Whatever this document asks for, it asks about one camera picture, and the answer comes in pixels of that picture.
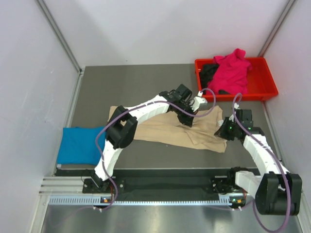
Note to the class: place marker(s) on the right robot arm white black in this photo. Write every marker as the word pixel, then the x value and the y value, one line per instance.
pixel 276 190

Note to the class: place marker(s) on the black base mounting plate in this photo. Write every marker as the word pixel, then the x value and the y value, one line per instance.
pixel 156 184

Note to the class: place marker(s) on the grey slotted cable duct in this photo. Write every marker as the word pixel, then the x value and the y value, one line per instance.
pixel 221 200

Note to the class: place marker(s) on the pink t shirt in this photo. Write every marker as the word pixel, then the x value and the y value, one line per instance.
pixel 231 75

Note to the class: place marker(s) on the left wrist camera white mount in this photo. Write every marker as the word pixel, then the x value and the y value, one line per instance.
pixel 198 102

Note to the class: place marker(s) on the aluminium frame rail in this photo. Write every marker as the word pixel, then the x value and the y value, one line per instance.
pixel 61 186

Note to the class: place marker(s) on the black t shirt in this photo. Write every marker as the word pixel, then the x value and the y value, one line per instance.
pixel 207 74

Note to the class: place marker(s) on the red plastic bin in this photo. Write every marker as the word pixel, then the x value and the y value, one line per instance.
pixel 261 85

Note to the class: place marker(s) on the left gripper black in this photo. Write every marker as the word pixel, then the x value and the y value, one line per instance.
pixel 187 120

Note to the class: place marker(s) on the beige t shirt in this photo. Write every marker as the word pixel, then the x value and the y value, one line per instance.
pixel 166 129

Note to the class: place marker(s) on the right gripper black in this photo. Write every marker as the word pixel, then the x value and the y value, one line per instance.
pixel 221 132

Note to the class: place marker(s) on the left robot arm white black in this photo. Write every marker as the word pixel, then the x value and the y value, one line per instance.
pixel 121 128

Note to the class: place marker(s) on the folded blue t shirt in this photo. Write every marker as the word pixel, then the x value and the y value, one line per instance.
pixel 78 146

